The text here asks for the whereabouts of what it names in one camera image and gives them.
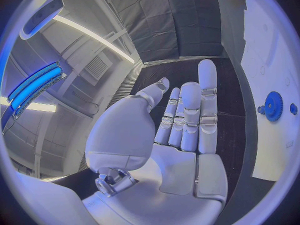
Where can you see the small blue peg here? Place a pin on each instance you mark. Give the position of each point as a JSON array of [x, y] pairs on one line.
[[261, 109]]

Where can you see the blue plug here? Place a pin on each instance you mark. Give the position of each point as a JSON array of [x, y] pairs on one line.
[[293, 108]]

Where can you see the blue gear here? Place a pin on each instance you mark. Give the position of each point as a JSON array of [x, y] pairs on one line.
[[274, 105]]

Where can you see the glowing light bar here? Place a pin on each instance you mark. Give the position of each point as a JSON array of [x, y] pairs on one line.
[[35, 86]]

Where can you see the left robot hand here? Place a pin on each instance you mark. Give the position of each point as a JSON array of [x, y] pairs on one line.
[[178, 168]]

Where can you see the white robot head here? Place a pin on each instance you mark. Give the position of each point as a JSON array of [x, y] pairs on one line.
[[42, 15]]

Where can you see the white task board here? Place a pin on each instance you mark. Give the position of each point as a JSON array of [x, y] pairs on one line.
[[269, 41]]

